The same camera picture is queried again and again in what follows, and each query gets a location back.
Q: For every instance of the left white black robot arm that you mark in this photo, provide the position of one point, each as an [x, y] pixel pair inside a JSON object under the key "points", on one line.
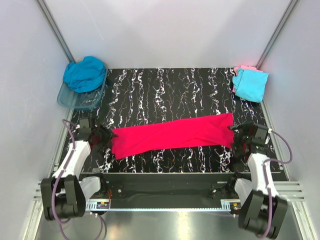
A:
{"points": [[64, 195]]}

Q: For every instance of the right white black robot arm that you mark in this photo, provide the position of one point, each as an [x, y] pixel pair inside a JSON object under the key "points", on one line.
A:
{"points": [[262, 209]]}

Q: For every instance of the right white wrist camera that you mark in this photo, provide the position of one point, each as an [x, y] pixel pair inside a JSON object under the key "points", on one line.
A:
{"points": [[269, 131]]}

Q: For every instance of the aluminium corner post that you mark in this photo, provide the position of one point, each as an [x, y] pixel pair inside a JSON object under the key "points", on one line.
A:
{"points": [[277, 31], [55, 29]]}

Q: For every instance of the blue crumpled t shirt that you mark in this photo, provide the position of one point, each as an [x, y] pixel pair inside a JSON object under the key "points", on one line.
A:
{"points": [[86, 75]]}

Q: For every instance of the left aluminium corner post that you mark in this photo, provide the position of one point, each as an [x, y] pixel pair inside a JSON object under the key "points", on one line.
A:
{"points": [[55, 29]]}

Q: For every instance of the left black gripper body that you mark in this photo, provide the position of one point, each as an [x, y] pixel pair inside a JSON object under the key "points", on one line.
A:
{"points": [[98, 131]]}

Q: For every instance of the folded light blue t shirt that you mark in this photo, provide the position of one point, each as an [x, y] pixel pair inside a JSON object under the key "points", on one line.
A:
{"points": [[250, 84]]}

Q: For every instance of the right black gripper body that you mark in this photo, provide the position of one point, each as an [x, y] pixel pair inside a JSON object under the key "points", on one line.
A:
{"points": [[241, 138]]}

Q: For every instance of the red t shirt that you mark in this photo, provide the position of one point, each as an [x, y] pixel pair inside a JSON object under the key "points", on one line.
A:
{"points": [[212, 130]]}

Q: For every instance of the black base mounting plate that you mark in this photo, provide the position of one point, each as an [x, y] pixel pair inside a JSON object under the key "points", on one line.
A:
{"points": [[169, 191]]}

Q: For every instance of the white slotted cable duct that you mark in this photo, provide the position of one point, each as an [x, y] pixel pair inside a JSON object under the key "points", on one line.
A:
{"points": [[97, 206]]}

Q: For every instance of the right aluminium corner post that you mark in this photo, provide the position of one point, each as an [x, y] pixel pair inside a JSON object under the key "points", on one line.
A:
{"points": [[277, 31]]}

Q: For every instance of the clear teal plastic bin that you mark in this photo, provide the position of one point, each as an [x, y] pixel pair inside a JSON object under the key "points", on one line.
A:
{"points": [[86, 101]]}

